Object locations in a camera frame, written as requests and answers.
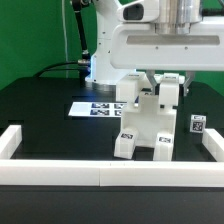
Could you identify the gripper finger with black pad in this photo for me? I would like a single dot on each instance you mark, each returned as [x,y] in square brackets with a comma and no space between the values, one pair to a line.
[189,77]
[150,76]

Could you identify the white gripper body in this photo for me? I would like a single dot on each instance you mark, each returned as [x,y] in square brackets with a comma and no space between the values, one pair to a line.
[168,35]

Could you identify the white chair back frame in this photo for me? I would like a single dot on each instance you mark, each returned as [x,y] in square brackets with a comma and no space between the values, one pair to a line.
[130,86]

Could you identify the white chair seat part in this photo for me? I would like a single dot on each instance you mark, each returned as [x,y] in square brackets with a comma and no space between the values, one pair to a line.
[149,119]

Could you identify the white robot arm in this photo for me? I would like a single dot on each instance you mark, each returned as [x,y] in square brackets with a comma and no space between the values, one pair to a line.
[103,72]

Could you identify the white tagged cube far right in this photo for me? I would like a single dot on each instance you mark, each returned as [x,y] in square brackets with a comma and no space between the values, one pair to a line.
[197,123]

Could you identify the white marker base sheet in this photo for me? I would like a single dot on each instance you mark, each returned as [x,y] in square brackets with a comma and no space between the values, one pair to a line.
[96,109]

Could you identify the black cable post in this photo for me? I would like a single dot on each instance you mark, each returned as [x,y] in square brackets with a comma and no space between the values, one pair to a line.
[84,62]

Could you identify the white U-shaped fence wall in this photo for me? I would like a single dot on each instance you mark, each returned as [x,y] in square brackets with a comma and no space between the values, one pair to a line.
[101,173]

